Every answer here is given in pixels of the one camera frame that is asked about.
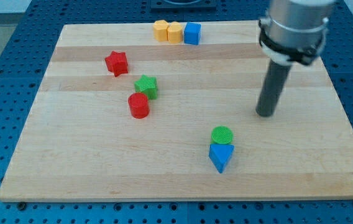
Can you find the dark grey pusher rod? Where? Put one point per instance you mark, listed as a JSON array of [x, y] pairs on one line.
[[272, 88]]

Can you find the blue triangle block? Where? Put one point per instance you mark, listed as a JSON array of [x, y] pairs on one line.
[[220, 155]]

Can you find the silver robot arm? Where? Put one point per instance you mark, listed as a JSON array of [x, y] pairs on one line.
[[292, 31]]

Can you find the yellow heart block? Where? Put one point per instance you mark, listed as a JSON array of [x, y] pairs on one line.
[[160, 30]]

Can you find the green cylinder block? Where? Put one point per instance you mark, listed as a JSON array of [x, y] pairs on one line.
[[221, 135]]

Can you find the blue cube block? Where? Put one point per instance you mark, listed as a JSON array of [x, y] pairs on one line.
[[192, 33]]

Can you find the green star block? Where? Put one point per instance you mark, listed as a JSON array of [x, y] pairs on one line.
[[147, 85]]

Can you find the red cylinder block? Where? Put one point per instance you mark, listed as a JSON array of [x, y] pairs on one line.
[[139, 105]]

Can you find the red star block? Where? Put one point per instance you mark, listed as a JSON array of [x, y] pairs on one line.
[[117, 63]]

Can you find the wooden board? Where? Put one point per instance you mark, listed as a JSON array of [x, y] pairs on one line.
[[80, 142]]

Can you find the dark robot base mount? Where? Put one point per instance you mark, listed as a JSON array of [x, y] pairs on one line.
[[161, 5]]

